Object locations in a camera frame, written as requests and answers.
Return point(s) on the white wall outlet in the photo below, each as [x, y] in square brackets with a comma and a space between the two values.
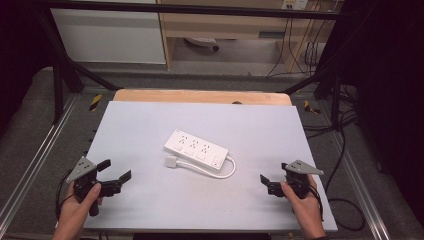
[295, 4]

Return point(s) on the wooden table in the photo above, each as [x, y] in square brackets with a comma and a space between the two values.
[186, 96]

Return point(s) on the person's left hand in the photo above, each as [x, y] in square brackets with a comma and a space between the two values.
[75, 213]

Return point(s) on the black metal stand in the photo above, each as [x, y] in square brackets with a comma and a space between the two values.
[58, 86]
[335, 100]

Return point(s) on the aluminium rail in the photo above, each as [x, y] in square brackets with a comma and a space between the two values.
[36, 156]
[360, 190]

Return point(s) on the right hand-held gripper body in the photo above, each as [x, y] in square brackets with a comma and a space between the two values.
[301, 168]

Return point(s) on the white device under desk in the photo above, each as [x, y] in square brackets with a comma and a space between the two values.
[201, 41]

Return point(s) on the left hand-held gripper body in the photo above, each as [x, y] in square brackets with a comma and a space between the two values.
[81, 170]

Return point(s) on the white power strip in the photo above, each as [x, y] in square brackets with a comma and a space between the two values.
[196, 149]

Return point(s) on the black metal frame bar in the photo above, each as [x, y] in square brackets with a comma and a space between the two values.
[200, 11]

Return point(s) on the white plug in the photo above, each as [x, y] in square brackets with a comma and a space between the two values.
[171, 162]

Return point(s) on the white board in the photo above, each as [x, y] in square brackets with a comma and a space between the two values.
[160, 200]

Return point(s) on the person's right hand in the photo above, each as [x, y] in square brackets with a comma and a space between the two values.
[306, 210]

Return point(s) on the white cabinet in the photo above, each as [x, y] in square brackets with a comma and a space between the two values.
[106, 36]

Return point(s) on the black curtain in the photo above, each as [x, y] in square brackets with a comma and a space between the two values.
[390, 83]
[16, 50]

